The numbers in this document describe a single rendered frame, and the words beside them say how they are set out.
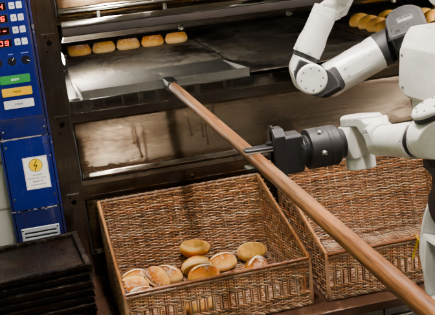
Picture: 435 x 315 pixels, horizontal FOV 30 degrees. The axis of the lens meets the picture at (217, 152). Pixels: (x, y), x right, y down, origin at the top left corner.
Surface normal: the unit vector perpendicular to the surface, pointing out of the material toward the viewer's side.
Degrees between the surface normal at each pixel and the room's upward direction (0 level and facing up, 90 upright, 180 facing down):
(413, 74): 90
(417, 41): 45
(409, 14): 34
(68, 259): 0
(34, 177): 90
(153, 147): 70
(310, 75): 82
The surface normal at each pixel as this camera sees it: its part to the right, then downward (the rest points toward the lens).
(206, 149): 0.19, -0.09
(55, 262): -0.10, -0.96
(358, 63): 0.01, 0.15
